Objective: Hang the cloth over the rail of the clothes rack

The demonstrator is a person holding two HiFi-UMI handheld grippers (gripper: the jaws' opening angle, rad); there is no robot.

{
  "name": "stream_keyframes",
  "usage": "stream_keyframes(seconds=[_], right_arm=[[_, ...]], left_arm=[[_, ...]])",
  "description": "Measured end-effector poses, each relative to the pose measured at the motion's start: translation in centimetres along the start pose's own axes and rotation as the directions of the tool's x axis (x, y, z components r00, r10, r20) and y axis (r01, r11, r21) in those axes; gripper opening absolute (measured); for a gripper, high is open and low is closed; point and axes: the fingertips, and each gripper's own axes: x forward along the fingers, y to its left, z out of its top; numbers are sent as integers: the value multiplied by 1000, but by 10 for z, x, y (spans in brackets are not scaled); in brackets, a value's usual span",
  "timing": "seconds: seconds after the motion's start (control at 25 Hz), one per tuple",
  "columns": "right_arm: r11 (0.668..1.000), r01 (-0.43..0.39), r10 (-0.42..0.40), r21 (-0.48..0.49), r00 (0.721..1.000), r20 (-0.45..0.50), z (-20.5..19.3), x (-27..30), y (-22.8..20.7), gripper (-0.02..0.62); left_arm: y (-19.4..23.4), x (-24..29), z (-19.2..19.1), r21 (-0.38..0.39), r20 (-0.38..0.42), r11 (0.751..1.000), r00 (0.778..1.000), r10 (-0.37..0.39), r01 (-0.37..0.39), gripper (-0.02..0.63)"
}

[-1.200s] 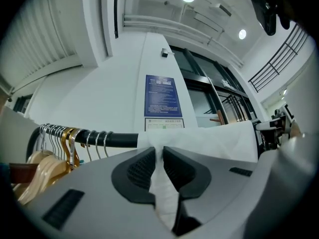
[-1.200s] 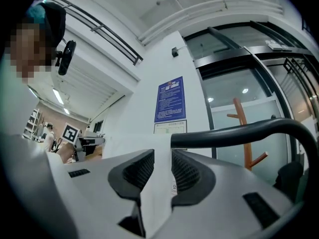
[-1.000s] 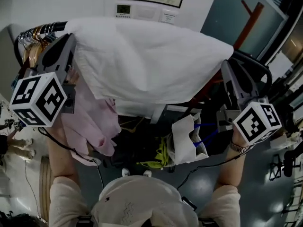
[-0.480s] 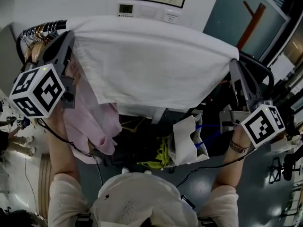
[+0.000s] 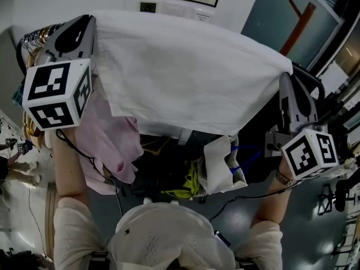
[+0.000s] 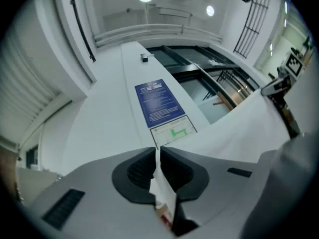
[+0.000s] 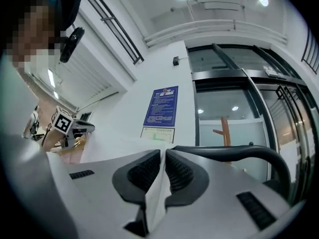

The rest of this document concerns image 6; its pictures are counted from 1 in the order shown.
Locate white garment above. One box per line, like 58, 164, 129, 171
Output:
149, 88, 293, 230

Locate black window frame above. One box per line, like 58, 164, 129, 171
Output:
145, 44, 263, 124

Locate white roller shutter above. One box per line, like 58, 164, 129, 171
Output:
0, 32, 63, 139

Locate white ceiling pipes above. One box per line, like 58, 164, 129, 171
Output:
93, 23, 224, 49

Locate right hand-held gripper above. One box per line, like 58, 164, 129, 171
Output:
260, 52, 306, 97

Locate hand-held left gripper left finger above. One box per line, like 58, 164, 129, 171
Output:
24, 146, 175, 239

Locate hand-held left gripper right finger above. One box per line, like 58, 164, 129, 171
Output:
160, 145, 274, 239

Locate white floor plan sheet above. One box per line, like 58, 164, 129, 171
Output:
149, 114, 198, 149

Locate black wire cable tray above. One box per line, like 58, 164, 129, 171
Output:
232, 0, 273, 60

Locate black railing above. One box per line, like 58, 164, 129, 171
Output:
202, 68, 260, 102

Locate black wall conduit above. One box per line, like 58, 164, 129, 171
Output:
69, 0, 97, 63

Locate blue notice poster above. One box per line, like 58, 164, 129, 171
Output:
134, 78, 186, 129

